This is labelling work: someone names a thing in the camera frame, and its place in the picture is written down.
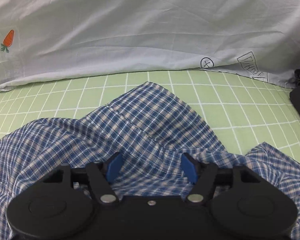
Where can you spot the white carrot print quilt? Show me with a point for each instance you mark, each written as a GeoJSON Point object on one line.
{"type": "Point", "coordinates": [140, 25]}

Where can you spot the green checked bed sheet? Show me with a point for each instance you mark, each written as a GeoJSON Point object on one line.
{"type": "Point", "coordinates": [240, 110]}

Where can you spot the blue plaid shirt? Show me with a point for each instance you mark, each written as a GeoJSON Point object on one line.
{"type": "Point", "coordinates": [145, 120]}

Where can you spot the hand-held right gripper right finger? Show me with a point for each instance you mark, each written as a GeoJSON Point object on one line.
{"type": "Point", "coordinates": [189, 168]}

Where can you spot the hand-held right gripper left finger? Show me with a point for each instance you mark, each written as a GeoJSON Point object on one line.
{"type": "Point", "coordinates": [113, 168]}

